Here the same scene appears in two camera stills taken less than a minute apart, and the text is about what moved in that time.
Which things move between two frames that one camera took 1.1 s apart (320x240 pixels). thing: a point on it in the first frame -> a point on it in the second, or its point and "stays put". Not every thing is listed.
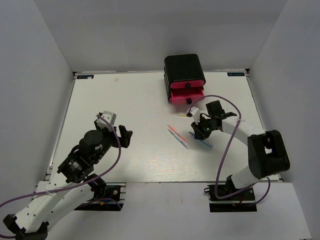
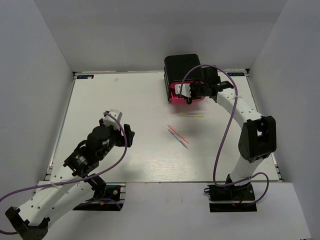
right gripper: [199, 133] -> [192, 86]
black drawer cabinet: [182, 67] stays put
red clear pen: [176, 132] stays put
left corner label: [85, 76] stays put
